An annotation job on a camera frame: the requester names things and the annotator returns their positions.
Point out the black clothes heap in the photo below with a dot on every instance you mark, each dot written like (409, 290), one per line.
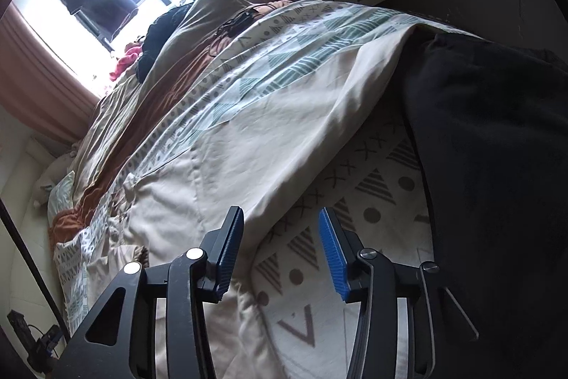
(164, 37)

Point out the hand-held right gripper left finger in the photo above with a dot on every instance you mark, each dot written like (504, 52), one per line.
(231, 248)

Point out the black power strip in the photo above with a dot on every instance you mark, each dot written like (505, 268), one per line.
(33, 339)

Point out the pink cloth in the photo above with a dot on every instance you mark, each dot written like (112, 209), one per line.
(124, 63)

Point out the black garment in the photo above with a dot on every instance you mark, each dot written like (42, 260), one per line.
(488, 139)

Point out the beige patterned duvet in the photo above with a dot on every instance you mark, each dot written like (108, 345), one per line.
(266, 117)

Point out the white triangle-print bed sheet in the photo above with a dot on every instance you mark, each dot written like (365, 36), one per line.
(377, 183)

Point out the white padded bed frame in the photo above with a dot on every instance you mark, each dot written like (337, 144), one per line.
(26, 192)

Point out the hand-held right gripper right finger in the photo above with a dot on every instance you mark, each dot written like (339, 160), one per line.
(333, 257)

